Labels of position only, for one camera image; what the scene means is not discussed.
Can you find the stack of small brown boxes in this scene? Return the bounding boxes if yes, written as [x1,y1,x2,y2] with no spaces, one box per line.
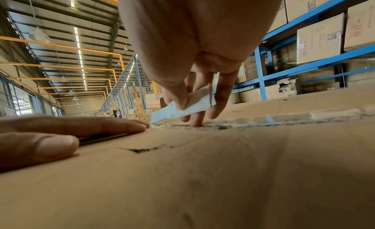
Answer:
[98,81,166,122]

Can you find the row of printed cardboard cartons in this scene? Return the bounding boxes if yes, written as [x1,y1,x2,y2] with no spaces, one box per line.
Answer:
[227,0,375,105]

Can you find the clear packing tape strip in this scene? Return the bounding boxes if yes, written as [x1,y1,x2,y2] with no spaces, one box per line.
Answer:
[152,107,375,130]

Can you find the white box cutter knife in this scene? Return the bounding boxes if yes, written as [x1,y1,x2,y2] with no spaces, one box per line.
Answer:
[150,83,218,126]

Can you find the blue framed wire mesh fence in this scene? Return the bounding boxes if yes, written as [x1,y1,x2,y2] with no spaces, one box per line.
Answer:
[100,54,154,119]

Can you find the blue metal shelf rack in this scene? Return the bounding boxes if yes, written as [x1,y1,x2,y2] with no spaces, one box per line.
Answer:
[215,0,375,102]

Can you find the person's left hand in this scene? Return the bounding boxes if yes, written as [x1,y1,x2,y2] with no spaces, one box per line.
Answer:
[0,115,151,173]

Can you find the orange steel frame beams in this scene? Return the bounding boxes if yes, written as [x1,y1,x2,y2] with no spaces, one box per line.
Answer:
[0,0,125,103]

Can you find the person's right hand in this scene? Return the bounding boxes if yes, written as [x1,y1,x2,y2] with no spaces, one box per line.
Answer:
[112,0,286,128]

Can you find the row of white pendant lamps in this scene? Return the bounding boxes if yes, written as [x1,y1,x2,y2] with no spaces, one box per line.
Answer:
[28,26,130,109]

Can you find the large brown cardboard box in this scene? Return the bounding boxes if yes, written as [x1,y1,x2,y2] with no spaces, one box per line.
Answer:
[0,85,375,229]

